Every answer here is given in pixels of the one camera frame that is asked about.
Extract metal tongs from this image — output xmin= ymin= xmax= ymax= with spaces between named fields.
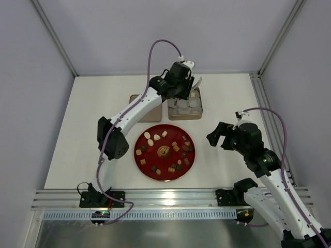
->
xmin=191 ymin=77 xmax=202 ymax=91

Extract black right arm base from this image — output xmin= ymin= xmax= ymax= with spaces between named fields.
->
xmin=215 ymin=189 xmax=249 ymax=207

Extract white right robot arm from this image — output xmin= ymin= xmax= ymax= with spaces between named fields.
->
xmin=206 ymin=122 xmax=330 ymax=247

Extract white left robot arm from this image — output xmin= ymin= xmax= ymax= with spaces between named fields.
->
xmin=96 ymin=60 xmax=195 ymax=194

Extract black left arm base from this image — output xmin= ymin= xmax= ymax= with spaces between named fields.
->
xmin=76 ymin=182 xmax=126 ymax=208

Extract brown round disc chocolate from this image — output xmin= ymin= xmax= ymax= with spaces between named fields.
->
xmin=182 ymin=145 xmax=189 ymax=151

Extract dark striped cube chocolate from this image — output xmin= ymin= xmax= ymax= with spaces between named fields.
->
xmin=176 ymin=165 xmax=183 ymax=171

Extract white shell chocolate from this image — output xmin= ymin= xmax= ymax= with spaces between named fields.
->
xmin=154 ymin=134 xmax=160 ymax=141

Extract white swirl oval chocolate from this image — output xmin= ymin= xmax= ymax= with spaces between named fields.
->
xmin=147 ymin=139 xmax=154 ymax=146

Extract white paper cup liner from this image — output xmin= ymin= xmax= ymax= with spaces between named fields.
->
xmin=189 ymin=98 xmax=201 ymax=109
xmin=178 ymin=108 xmax=191 ymax=115
xmin=176 ymin=100 xmax=189 ymax=109

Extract gold tin box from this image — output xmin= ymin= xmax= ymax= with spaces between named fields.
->
xmin=167 ymin=88 xmax=203 ymax=121

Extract gold tin lid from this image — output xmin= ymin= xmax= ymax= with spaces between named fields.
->
xmin=124 ymin=94 xmax=162 ymax=123

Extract red round plate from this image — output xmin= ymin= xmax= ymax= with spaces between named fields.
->
xmin=133 ymin=124 xmax=197 ymax=181

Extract aluminium right side rail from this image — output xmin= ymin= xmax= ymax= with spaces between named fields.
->
xmin=249 ymin=73 xmax=297 ymax=186

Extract aluminium rail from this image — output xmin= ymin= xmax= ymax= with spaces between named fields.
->
xmin=249 ymin=73 xmax=297 ymax=186
xmin=31 ymin=187 xmax=315 ymax=210

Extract aluminium front rail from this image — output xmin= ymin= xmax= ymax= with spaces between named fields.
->
xmin=31 ymin=187 xmax=315 ymax=210

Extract slotted white cable duct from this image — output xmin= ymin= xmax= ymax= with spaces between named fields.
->
xmin=42 ymin=209 xmax=237 ymax=221

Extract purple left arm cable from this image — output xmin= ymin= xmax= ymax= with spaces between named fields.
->
xmin=96 ymin=39 xmax=185 ymax=197

